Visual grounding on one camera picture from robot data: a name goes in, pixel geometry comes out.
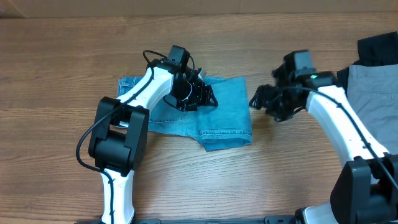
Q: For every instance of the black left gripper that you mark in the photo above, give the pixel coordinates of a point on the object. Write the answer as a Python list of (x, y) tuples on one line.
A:
[(201, 96)]

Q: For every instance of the grey folded trousers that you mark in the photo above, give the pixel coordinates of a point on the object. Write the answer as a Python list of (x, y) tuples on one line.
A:
[(378, 113)]

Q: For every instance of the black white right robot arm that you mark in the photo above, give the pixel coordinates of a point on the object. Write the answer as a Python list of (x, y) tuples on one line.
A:
[(366, 189)]

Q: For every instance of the light blue denim jeans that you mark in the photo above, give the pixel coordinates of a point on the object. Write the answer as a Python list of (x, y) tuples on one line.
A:
[(224, 127)]

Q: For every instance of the black folded garment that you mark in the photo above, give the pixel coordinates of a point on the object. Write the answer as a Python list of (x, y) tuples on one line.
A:
[(376, 48)]

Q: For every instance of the brown cardboard back panel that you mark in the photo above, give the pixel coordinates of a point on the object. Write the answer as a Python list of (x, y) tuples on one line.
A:
[(99, 8)]

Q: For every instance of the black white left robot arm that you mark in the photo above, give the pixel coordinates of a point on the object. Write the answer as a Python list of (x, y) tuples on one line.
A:
[(119, 134)]

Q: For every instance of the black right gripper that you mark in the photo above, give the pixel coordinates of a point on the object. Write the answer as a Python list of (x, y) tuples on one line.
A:
[(268, 101)]

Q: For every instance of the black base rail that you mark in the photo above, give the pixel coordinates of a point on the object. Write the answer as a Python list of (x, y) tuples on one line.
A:
[(211, 221)]

